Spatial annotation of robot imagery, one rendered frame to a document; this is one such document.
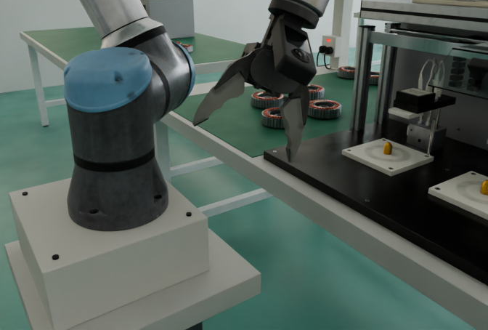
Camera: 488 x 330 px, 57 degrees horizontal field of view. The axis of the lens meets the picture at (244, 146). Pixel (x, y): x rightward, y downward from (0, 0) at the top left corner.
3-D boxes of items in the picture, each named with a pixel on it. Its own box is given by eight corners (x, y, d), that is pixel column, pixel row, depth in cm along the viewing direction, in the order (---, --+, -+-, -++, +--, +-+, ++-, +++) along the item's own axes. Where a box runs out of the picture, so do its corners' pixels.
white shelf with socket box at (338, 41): (333, 89, 175) (343, -36, 158) (276, 73, 203) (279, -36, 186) (392, 78, 193) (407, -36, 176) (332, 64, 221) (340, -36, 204)
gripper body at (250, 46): (274, 98, 68) (305, 24, 67) (293, 104, 60) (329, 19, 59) (229, 79, 66) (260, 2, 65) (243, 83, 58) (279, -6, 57)
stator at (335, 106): (348, 116, 142) (348, 105, 141) (319, 121, 138) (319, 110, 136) (327, 107, 152) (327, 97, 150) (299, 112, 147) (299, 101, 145)
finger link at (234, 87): (189, 121, 64) (242, 86, 65) (195, 127, 59) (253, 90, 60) (178, 102, 63) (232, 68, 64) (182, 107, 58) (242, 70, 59)
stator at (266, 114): (275, 131, 129) (275, 119, 128) (254, 121, 138) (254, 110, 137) (305, 125, 135) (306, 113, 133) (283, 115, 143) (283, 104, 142)
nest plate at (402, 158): (391, 176, 97) (391, 171, 97) (341, 154, 109) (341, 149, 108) (433, 161, 105) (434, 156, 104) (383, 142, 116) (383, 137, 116)
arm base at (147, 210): (78, 242, 60) (69, 176, 56) (61, 192, 72) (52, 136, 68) (183, 215, 67) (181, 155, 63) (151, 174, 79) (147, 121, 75)
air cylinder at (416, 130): (430, 152, 110) (434, 131, 108) (406, 142, 116) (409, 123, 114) (443, 147, 113) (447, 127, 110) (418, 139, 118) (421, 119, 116)
